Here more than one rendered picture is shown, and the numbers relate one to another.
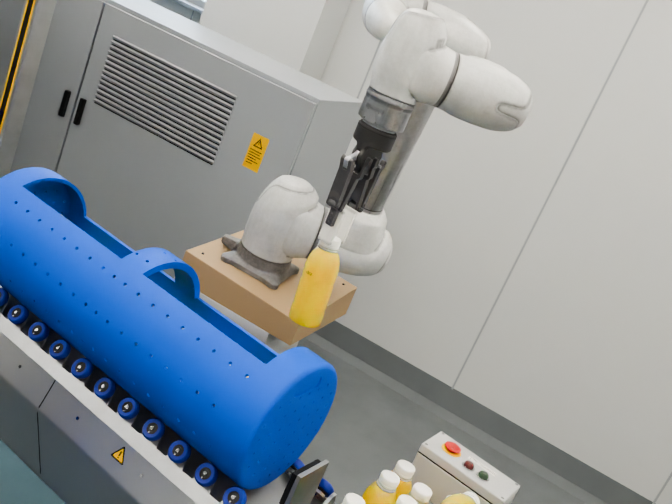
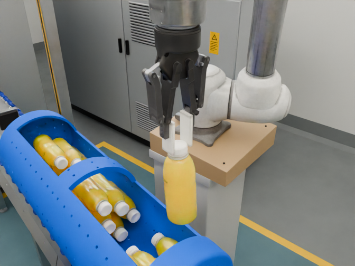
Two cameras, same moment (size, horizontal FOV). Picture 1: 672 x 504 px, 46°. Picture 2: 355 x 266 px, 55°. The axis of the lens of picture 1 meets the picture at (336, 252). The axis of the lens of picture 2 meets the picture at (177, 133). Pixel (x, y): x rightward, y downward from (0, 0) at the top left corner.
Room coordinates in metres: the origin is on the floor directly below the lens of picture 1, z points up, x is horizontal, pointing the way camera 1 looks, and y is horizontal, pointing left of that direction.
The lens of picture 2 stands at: (0.93, -0.20, 1.81)
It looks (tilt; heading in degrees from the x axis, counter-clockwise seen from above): 31 degrees down; 23
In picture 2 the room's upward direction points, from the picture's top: straight up
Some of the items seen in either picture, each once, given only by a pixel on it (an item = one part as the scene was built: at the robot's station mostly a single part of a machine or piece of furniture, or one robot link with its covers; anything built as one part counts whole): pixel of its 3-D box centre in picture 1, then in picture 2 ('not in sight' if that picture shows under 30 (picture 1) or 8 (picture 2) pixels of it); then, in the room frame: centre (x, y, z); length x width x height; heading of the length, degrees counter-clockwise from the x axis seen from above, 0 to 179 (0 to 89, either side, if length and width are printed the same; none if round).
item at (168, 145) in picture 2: (331, 225); (168, 136); (1.42, 0.03, 1.47); 0.03 x 0.01 x 0.07; 63
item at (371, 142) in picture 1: (369, 149); (177, 51); (1.44, 0.02, 1.63); 0.08 x 0.07 x 0.09; 153
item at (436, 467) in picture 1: (461, 482); not in sight; (1.48, -0.43, 1.05); 0.20 x 0.10 x 0.10; 63
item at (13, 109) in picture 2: not in sight; (10, 125); (1.92, 1.07, 1.00); 0.10 x 0.04 x 0.15; 153
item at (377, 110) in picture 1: (385, 111); (177, 5); (1.44, 0.02, 1.70); 0.09 x 0.09 x 0.06
